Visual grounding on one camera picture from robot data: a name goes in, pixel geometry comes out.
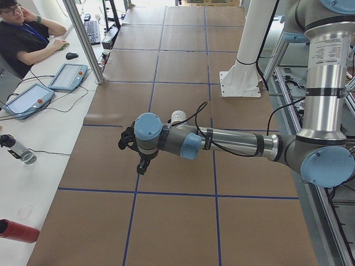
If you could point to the near blue teach pendant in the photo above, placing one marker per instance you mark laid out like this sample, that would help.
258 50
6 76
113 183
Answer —
29 102

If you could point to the person in black shirt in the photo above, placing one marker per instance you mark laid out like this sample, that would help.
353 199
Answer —
25 37

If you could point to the red cylindrical bottle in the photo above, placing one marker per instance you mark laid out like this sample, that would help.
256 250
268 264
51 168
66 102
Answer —
18 232

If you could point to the black keyboard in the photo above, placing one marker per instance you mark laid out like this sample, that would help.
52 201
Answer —
92 31

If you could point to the brown paper table cover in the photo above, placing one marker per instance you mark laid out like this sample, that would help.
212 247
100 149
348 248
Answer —
218 209

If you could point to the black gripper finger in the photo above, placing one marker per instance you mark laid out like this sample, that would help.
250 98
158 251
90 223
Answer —
140 168
146 164

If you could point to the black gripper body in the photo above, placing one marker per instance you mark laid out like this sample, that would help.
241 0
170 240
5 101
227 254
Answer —
145 157

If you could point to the white pedestal column with base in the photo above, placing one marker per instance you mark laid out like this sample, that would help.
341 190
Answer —
242 80

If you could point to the black computer mouse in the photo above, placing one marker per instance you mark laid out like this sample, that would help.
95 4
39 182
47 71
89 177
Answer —
71 55

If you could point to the aluminium frame post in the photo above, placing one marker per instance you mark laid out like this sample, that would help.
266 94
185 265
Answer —
75 18

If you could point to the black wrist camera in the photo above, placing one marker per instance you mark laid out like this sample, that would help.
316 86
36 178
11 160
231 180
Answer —
128 139

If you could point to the blue teach pendant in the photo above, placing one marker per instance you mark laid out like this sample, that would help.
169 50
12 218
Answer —
68 77
29 102

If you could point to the clear water bottle black cap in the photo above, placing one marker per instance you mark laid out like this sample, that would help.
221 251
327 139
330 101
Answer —
17 149

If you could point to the white smiley face mug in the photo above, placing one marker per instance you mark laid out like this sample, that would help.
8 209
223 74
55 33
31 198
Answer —
177 116

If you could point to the far blue teach pendant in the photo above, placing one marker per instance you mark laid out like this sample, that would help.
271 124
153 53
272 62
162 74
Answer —
68 77

